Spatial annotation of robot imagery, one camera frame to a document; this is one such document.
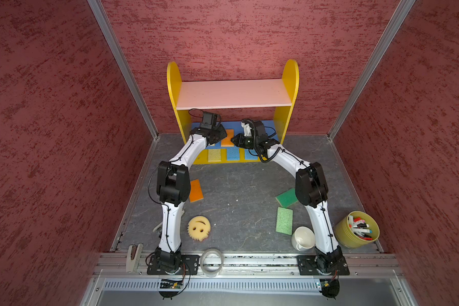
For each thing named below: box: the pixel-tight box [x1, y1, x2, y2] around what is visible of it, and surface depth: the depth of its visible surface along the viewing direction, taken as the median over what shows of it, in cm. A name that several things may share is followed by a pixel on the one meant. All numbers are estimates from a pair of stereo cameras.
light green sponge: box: [275, 206, 294, 236], surface depth 87 cm
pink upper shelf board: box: [175, 78, 292, 111], surface depth 83 cm
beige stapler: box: [125, 242, 144, 273], surface depth 76 cm
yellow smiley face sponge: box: [187, 215, 212, 242], surface depth 83 cm
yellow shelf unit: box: [167, 59, 299, 164], surface depth 83 cm
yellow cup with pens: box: [334, 211, 380, 249], surface depth 75 cm
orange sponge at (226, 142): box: [220, 128, 235, 148], surface depth 97 cm
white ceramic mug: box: [291, 226, 316, 252], surface depth 76 cm
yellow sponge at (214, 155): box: [207, 148, 222, 162], surface depth 109 cm
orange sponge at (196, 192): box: [189, 178, 204, 203], surface depth 97 cm
